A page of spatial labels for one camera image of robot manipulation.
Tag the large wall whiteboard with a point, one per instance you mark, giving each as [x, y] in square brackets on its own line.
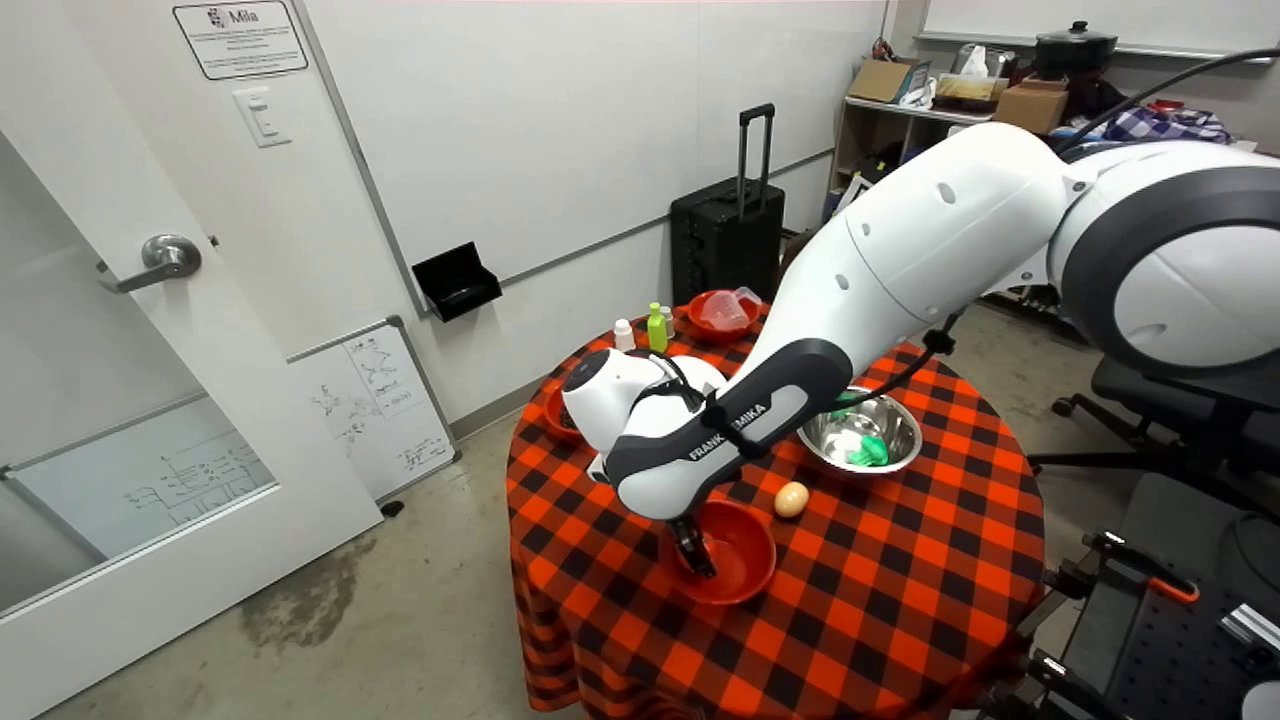
[563, 135]

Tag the open cardboard box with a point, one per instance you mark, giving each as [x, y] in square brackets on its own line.
[880, 82]

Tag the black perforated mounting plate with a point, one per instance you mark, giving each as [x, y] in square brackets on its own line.
[1173, 664]

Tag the clear plastic bag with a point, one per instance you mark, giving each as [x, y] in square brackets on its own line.
[725, 310]

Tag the white door with frosted glass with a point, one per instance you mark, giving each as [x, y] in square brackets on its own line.
[202, 560]

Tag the small white bottle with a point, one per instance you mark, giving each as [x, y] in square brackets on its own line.
[620, 337]

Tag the beige egg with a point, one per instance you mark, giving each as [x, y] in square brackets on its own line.
[791, 501]

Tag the black office chair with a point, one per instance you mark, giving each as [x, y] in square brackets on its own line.
[1173, 402]

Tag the small white paper notice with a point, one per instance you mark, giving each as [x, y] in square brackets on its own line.
[262, 118]

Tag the aluminium profile rail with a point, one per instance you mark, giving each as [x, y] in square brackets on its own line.
[1255, 625]

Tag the black cooking pot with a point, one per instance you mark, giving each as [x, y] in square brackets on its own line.
[1075, 49]

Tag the green squeeze bottle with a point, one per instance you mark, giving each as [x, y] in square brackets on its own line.
[656, 328]

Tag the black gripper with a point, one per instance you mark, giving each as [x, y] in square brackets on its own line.
[689, 530]

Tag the red black plaid tablecloth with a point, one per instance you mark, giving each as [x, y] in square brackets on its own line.
[907, 587]

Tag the small leaning whiteboard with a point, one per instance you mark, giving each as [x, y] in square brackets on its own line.
[375, 407]

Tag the white wall sign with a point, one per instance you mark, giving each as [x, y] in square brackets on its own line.
[240, 39]

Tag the black wall tray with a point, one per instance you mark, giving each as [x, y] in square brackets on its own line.
[458, 283]

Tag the green object in steel bowl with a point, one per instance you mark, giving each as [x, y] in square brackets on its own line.
[870, 449]

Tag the plain red bowl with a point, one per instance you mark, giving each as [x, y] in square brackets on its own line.
[745, 560]

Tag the black orange clamp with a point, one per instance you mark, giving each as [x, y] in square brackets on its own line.
[1133, 567]
[1060, 685]

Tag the black suitcase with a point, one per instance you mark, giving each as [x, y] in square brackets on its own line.
[725, 241]

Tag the stainless steel bowl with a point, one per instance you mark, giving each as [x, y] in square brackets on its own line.
[898, 421]

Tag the red bowl with plastic bag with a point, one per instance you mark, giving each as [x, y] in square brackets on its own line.
[698, 328]

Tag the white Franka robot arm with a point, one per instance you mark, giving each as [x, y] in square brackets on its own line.
[934, 241]

